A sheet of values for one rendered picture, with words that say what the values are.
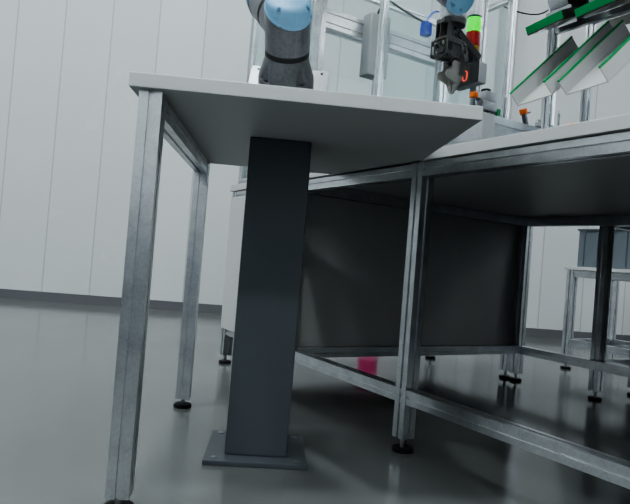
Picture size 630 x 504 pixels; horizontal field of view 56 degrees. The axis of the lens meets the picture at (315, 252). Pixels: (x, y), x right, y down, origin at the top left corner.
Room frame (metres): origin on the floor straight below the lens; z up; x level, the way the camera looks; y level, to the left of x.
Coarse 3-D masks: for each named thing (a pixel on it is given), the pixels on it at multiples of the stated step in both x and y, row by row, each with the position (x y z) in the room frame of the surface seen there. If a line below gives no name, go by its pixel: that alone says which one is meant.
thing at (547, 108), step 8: (592, 24) 1.75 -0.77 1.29; (552, 32) 1.66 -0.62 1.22; (592, 32) 1.75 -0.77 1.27; (552, 40) 1.66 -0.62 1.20; (552, 48) 1.66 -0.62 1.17; (552, 96) 1.67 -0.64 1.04; (584, 96) 1.76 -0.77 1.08; (544, 104) 1.67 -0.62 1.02; (552, 104) 1.67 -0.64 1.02; (584, 104) 1.75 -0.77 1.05; (544, 112) 1.67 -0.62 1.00; (552, 112) 1.67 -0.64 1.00; (584, 112) 1.75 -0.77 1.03; (544, 120) 1.67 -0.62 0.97; (584, 120) 1.75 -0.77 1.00
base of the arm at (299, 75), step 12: (264, 60) 1.54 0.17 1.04; (276, 60) 1.50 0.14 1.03; (288, 60) 1.50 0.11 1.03; (300, 60) 1.51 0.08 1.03; (264, 72) 1.55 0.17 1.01; (276, 72) 1.52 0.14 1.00; (288, 72) 1.52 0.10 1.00; (300, 72) 1.53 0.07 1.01; (312, 72) 1.58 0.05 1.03; (276, 84) 1.53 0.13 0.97; (288, 84) 1.53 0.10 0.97; (300, 84) 1.56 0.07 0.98; (312, 84) 1.58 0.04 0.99
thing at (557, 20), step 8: (568, 0) 1.66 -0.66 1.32; (576, 0) 1.67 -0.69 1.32; (584, 0) 1.68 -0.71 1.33; (568, 8) 1.50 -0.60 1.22; (576, 8) 1.51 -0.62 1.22; (552, 16) 1.52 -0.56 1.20; (560, 16) 1.50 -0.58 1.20; (568, 16) 1.50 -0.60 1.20; (536, 24) 1.58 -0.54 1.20; (544, 24) 1.55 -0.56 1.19; (552, 24) 1.53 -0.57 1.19; (560, 24) 1.61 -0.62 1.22; (528, 32) 1.61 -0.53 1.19; (536, 32) 1.60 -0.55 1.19
